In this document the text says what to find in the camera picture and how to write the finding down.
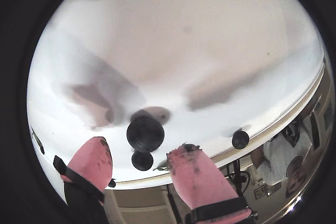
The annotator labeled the person in white shirt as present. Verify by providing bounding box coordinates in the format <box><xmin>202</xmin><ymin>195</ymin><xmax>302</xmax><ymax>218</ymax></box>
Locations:
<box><xmin>250</xmin><ymin>113</ymin><xmax>320</xmax><ymax>200</ymax></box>

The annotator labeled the black camera tripod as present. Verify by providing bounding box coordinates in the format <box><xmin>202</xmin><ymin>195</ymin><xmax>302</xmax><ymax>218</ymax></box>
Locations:
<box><xmin>166</xmin><ymin>183</ymin><xmax>184</xmax><ymax>224</ymax></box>

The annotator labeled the pink-covered gripper finger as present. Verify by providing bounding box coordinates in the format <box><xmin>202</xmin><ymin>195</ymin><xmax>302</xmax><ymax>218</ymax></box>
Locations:
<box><xmin>166</xmin><ymin>143</ymin><xmax>259</xmax><ymax>224</ymax></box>
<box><xmin>53</xmin><ymin>136</ymin><xmax>114</xmax><ymax>224</ymax></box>

